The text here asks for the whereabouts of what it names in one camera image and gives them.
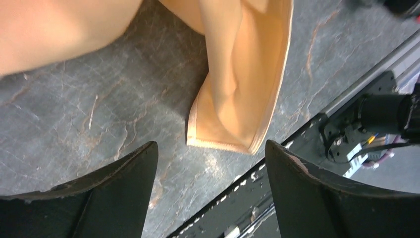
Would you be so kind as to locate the peach satin napkin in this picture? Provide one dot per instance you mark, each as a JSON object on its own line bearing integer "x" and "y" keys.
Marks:
{"x": 247, "y": 43}

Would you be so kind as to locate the aluminium frame rail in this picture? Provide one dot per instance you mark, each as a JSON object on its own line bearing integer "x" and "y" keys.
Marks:
{"x": 404, "y": 62}

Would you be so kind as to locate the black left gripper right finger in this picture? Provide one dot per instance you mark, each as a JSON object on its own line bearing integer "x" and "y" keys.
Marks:
{"x": 312, "y": 202}

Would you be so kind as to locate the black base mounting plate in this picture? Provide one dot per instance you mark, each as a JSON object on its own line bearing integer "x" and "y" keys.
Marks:
{"x": 246, "y": 208}

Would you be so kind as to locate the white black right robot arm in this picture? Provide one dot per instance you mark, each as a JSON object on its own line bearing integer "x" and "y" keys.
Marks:
{"x": 377, "y": 114}

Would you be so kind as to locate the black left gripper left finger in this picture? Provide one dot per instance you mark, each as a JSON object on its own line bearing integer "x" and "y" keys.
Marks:
{"x": 110, "y": 202}

